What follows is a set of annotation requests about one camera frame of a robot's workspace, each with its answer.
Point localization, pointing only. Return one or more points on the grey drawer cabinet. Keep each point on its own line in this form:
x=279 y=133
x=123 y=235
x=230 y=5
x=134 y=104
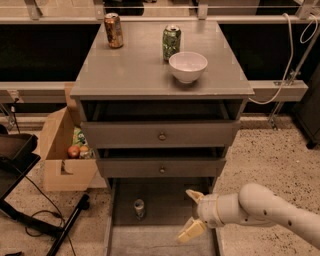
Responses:
x=137 y=70

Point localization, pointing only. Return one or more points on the white ceramic bowl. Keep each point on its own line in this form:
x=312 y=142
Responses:
x=187 y=67

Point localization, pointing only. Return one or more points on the green snack bag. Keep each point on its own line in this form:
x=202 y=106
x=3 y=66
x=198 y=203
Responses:
x=78 y=137

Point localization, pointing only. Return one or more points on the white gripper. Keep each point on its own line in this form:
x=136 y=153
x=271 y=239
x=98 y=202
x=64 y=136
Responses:
x=206 y=211

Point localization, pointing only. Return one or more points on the cardboard box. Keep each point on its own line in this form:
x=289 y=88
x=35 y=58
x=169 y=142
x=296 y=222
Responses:
x=61 y=172

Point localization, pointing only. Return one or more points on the dark cabinet at right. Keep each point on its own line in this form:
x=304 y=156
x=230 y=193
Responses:
x=307 y=111

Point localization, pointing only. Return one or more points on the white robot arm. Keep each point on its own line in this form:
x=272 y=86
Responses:
x=253 y=205

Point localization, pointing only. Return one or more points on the red apple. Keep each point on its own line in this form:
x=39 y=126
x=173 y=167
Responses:
x=73 y=152

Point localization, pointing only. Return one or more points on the grey bottom drawer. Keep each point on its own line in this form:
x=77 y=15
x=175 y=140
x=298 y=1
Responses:
x=167 y=209

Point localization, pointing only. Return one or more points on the green soda can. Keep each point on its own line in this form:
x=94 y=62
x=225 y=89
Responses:
x=171 y=41

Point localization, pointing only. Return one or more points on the silver blue redbull can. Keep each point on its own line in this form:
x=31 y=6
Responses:
x=139 y=208

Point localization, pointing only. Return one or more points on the grey top drawer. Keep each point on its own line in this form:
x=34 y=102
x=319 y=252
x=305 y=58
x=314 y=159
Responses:
x=158 y=124

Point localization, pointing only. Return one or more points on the orange soda can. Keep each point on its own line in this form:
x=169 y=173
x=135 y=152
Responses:
x=113 y=30

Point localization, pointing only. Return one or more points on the grey metal window rail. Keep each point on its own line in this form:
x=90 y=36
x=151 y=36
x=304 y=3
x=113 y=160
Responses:
x=221 y=11

